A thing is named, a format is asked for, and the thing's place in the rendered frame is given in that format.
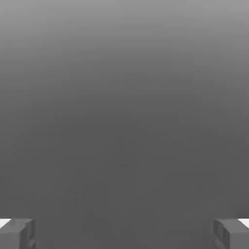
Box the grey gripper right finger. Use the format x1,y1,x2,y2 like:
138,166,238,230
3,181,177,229
213,218,249,249

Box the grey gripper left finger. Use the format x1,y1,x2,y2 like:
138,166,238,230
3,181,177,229
0,217,37,249

